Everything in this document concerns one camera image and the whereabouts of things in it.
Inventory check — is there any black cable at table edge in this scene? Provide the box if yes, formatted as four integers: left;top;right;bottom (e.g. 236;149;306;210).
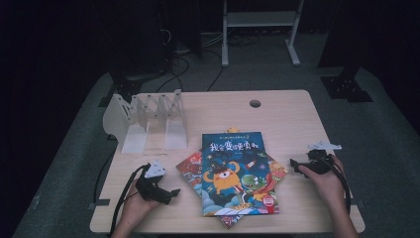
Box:
92;152;117;204

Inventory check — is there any person's right hand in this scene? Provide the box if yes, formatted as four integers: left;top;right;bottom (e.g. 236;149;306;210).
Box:
297;154;347;209

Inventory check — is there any clear acrylic book rack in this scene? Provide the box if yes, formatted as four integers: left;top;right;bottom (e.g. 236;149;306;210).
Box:
102;88;189;155

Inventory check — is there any colourful animals picture book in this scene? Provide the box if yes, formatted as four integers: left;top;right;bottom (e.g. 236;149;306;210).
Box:
175;127;289;230

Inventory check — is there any black stand base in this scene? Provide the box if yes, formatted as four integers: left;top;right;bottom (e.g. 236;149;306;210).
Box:
319;64;374;104
97;69;160;109

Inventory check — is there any white metal table frame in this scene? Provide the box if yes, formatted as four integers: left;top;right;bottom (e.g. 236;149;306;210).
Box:
221;0;305;68

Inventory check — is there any person's left hand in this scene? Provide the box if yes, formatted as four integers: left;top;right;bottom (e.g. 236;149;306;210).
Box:
120;179;162;227

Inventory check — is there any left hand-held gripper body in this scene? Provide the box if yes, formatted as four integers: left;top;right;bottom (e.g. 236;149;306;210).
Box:
135;160;173;205

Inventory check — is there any left hand-held gripper black cable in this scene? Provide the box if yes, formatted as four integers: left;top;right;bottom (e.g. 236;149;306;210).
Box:
109;163;151;236

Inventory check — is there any black floor cable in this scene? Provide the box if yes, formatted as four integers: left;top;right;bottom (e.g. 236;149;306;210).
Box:
156;56;191;93
206;49;226;92

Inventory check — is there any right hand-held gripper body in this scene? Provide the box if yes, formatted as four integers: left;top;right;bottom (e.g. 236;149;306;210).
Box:
306;141;343;177

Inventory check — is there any hand-held gripper black cable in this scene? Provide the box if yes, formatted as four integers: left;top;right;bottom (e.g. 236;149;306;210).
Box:
109;163;151;236
325;155;353;216

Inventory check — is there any blue monster picture book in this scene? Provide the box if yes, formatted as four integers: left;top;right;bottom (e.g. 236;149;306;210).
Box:
201;131;281;218

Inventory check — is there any grey bracket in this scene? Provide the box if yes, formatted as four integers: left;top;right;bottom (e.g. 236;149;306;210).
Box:
350;197;367;210
86;198;111;211

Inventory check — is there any right hand-held gripper black cable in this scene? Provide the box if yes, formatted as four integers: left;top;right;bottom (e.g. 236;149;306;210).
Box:
325;155;353;216

